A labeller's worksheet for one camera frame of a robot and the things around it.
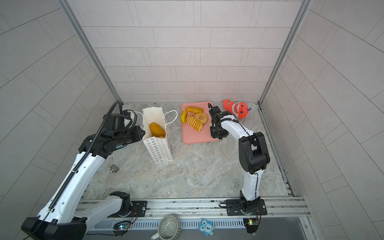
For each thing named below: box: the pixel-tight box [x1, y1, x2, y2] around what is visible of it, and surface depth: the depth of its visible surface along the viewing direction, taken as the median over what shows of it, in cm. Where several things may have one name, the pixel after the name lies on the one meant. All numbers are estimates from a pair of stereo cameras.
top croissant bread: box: [185, 106, 204, 114], surface depth 109 cm
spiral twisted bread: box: [185, 115, 203, 131], surface depth 101 cm
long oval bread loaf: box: [149, 122, 166, 139], surface depth 91 cm
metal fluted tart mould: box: [158, 214, 181, 240], surface depth 67 cm
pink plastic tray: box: [181, 101, 218, 144], surface depth 101 cm
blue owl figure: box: [198, 218, 215, 237], surface depth 67 cm
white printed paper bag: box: [142, 107, 173, 164], surface depth 81 cm
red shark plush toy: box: [222, 100, 249, 119], surface depth 107 cm
